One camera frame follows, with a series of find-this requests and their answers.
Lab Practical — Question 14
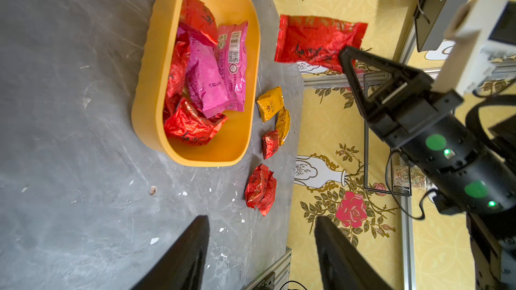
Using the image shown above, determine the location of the small red tea bag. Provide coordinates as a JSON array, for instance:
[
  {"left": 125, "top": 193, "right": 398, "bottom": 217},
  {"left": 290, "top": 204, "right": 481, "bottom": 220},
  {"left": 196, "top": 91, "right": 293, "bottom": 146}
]
[{"left": 262, "top": 130, "right": 280, "bottom": 160}]

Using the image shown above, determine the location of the black wire mesh shelf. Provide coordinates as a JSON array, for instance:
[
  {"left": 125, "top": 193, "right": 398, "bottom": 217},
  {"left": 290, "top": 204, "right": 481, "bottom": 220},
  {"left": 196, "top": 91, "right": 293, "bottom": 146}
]
[{"left": 362, "top": 70, "right": 436, "bottom": 197}]

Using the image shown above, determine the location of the yellow plastic storage box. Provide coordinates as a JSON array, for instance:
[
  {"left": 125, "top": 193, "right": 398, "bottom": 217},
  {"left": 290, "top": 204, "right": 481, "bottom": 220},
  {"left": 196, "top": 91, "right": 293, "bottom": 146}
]
[{"left": 131, "top": 0, "right": 261, "bottom": 167}]

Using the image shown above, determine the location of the red tea bag front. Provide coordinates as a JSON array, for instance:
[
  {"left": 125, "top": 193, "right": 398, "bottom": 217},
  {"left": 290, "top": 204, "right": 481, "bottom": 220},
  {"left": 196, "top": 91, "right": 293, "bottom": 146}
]
[{"left": 163, "top": 95, "right": 228, "bottom": 146}]

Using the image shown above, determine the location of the magenta tea bag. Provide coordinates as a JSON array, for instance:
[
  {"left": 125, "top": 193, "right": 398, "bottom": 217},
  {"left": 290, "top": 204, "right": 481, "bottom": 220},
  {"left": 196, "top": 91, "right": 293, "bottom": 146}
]
[
  {"left": 215, "top": 21, "right": 248, "bottom": 112},
  {"left": 178, "top": 24, "right": 229, "bottom": 118}
]

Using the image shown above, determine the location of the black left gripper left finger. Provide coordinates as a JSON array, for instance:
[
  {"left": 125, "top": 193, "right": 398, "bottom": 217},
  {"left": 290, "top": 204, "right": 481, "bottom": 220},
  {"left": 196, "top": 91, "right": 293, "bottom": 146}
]
[{"left": 132, "top": 216, "right": 210, "bottom": 289}]

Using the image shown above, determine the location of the small yellow tea bag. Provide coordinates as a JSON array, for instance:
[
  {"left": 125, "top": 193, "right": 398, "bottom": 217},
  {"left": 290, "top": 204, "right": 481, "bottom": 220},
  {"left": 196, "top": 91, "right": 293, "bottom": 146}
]
[{"left": 256, "top": 86, "right": 284, "bottom": 123}]

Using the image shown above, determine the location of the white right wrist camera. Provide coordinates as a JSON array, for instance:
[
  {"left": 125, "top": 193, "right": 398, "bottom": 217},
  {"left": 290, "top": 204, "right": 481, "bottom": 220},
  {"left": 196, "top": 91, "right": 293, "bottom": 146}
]
[{"left": 432, "top": 0, "right": 515, "bottom": 96}]

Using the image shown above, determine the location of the sprinkles glass jar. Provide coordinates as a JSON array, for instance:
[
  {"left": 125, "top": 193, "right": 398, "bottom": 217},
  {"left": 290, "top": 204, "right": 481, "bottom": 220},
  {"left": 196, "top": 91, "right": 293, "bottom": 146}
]
[{"left": 390, "top": 153, "right": 429, "bottom": 196}]

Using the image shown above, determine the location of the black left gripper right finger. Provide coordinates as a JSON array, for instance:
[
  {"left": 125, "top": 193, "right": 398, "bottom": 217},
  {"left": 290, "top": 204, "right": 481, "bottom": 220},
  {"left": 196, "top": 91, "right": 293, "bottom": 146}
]
[{"left": 314, "top": 216, "right": 391, "bottom": 290}]

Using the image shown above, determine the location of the large yellow tea bag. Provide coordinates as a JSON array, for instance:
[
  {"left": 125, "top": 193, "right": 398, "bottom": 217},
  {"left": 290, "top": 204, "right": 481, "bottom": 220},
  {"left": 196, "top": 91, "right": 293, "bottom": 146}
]
[{"left": 275, "top": 107, "right": 291, "bottom": 146}]

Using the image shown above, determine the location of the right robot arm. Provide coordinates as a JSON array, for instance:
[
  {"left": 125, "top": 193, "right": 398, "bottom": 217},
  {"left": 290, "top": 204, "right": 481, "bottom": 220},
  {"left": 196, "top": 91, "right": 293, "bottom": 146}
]
[{"left": 339, "top": 46, "right": 515, "bottom": 289}]

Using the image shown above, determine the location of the long red tea bag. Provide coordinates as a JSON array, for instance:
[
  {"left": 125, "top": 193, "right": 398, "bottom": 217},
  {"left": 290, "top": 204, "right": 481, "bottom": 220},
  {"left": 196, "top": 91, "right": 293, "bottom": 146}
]
[{"left": 274, "top": 15, "right": 368, "bottom": 73}]

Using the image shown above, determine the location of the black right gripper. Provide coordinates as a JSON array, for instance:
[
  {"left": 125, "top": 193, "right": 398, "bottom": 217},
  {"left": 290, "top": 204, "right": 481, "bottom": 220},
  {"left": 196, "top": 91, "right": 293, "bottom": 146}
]
[{"left": 339, "top": 46, "right": 515, "bottom": 216}]

